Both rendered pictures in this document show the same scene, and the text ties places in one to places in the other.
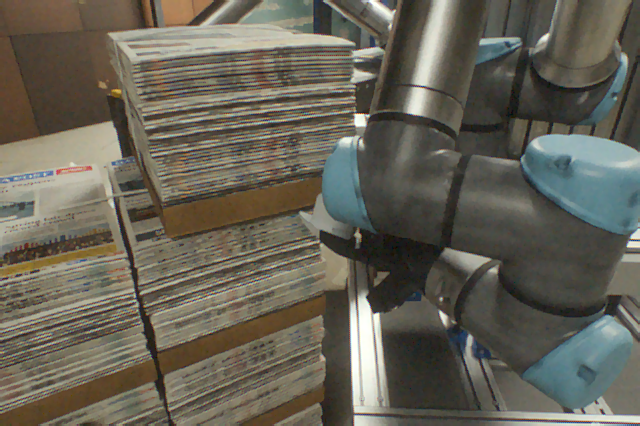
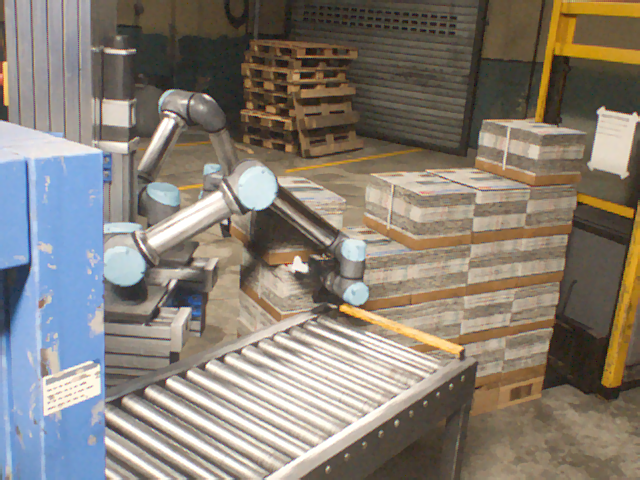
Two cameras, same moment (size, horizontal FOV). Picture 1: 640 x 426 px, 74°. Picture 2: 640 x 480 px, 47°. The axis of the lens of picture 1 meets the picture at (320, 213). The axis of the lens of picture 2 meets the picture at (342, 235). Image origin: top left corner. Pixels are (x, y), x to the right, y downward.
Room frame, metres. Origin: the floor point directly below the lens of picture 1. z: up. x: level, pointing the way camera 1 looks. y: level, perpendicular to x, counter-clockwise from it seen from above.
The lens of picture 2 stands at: (3.36, 0.23, 1.69)
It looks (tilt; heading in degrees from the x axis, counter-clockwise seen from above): 17 degrees down; 177
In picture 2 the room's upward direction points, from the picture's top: 5 degrees clockwise
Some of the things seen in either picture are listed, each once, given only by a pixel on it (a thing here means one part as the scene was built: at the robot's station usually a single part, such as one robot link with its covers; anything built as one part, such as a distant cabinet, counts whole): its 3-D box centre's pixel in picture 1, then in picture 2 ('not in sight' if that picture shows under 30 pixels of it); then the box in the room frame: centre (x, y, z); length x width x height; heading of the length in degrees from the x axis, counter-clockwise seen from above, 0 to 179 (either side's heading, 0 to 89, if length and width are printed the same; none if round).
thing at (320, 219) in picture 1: (324, 214); not in sight; (0.46, 0.00, 0.88); 0.09 x 0.03 x 0.06; 57
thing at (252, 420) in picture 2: not in sight; (235, 419); (1.85, 0.11, 0.77); 0.47 x 0.05 x 0.05; 51
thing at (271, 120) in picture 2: not in sight; (298, 94); (-6.35, 0.02, 0.65); 1.33 x 0.94 x 1.30; 145
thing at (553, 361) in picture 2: not in sight; (548, 338); (-0.06, 1.52, 0.20); 0.62 x 0.05 x 0.30; 30
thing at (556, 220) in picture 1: (542, 216); (215, 178); (0.27, -0.16, 0.98); 0.11 x 0.08 x 0.11; 64
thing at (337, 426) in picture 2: not in sight; (273, 399); (1.75, 0.19, 0.77); 0.47 x 0.05 x 0.05; 51
